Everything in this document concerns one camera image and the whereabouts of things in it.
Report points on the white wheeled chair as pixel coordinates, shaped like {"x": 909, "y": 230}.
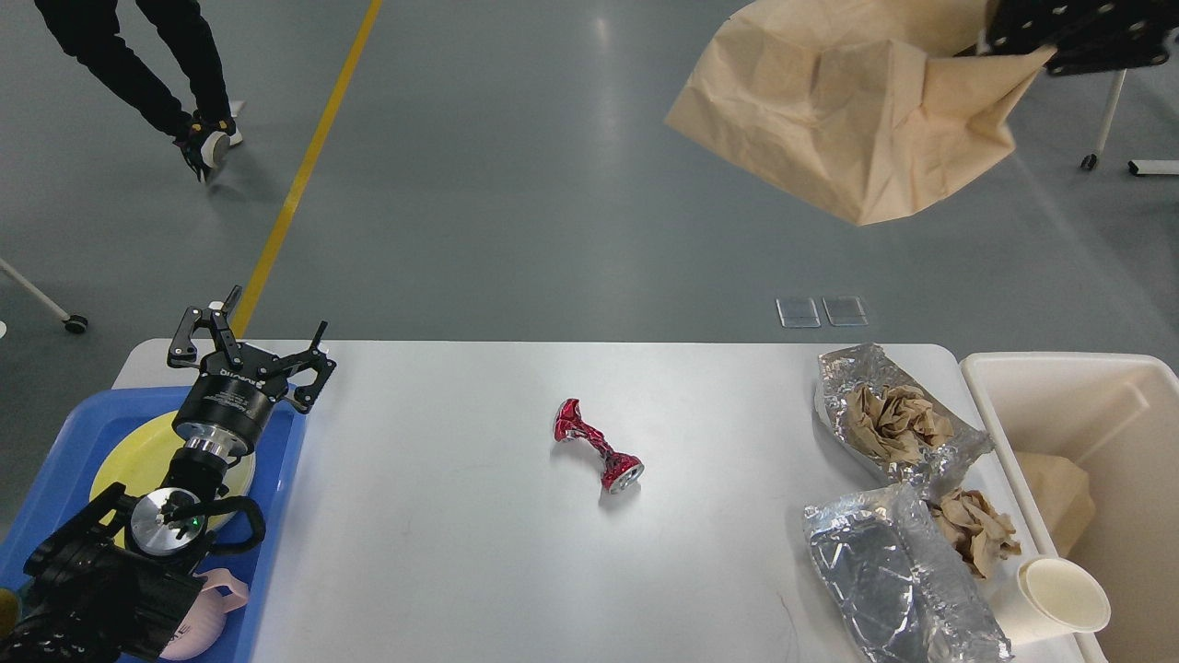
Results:
{"x": 1136, "y": 167}

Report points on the left white chair leg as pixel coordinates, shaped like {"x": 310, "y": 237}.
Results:
{"x": 73, "y": 323}

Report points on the crushed red can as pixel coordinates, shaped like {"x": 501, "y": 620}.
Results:
{"x": 619, "y": 470}

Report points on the small brown paper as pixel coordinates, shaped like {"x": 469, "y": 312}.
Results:
{"x": 976, "y": 530}

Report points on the pink ribbed mug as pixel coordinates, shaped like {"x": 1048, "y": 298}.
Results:
{"x": 205, "y": 622}

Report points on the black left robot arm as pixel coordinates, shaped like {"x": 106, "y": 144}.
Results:
{"x": 118, "y": 577}

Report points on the brown paper bag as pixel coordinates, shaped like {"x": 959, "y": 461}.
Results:
{"x": 1062, "y": 493}
{"x": 870, "y": 110}

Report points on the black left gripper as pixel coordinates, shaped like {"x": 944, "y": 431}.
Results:
{"x": 235, "y": 395}

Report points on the beige plastic bin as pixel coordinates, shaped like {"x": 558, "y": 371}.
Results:
{"x": 1115, "y": 417}

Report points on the white paper cup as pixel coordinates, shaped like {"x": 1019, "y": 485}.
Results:
{"x": 1050, "y": 597}

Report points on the blue plastic tray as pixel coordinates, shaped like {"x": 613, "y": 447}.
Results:
{"x": 89, "y": 434}

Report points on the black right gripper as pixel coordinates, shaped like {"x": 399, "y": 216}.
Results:
{"x": 1104, "y": 36}

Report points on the yellow round plate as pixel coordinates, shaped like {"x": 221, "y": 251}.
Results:
{"x": 141, "y": 458}

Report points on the aluminium foil sheet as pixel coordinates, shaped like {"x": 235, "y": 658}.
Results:
{"x": 943, "y": 469}

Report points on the brown paper ball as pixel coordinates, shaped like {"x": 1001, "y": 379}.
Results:
{"x": 897, "y": 426}

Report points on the person in dark clothes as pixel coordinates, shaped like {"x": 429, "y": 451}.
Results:
{"x": 90, "y": 32}

